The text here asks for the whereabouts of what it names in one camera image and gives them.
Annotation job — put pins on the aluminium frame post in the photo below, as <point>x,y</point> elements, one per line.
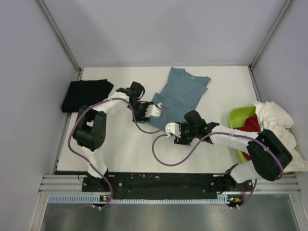
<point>58,34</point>
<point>271,33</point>

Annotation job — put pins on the blue t-shirt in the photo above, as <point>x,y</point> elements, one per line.
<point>180,95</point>

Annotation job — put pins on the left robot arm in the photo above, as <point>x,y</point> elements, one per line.
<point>89,132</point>

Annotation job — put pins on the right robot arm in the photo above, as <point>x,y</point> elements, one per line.
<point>268,156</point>

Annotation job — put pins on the left aluminium frame post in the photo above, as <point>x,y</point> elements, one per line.
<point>58,34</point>

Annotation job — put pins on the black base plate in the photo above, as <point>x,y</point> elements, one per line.
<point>124,185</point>

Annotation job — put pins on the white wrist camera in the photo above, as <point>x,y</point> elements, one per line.
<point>153,110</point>
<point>173,129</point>

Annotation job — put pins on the aluminium front rail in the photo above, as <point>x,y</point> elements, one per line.
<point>72,184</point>

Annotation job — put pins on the green plastic basket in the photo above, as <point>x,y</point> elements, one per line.
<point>238,116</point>

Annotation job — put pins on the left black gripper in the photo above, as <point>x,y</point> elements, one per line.
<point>144,119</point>

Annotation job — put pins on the right aluminium frame post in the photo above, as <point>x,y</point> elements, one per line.
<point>271,33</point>

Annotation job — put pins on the red t-shirt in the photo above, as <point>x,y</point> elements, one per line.
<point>251,125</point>

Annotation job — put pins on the folded black t-shirt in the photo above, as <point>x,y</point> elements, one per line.
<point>85,92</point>

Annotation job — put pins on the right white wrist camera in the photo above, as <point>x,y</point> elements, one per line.
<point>173,129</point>

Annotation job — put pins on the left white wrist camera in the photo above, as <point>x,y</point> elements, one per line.
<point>153,110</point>

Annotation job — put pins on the grey slotted cable duct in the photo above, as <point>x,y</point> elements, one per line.
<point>101,199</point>

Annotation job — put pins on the white t-shirt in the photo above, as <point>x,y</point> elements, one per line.
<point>274,118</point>

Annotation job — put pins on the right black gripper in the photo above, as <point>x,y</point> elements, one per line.
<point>182,140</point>

